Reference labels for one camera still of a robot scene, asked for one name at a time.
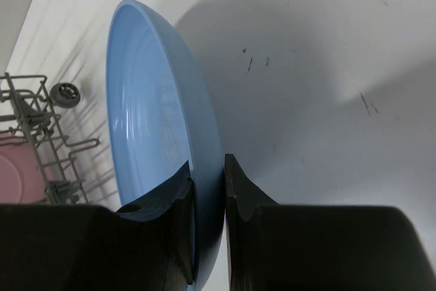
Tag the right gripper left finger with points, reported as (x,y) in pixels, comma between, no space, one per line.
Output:
(145,245)

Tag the blue plate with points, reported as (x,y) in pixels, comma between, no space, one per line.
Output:
(160,117)

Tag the pink plate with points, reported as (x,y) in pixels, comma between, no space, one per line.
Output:
(21,180)

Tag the grey wire dish rack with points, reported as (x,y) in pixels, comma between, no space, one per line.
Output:
(36,123)

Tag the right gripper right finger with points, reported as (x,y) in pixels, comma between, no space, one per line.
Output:
(274,246)

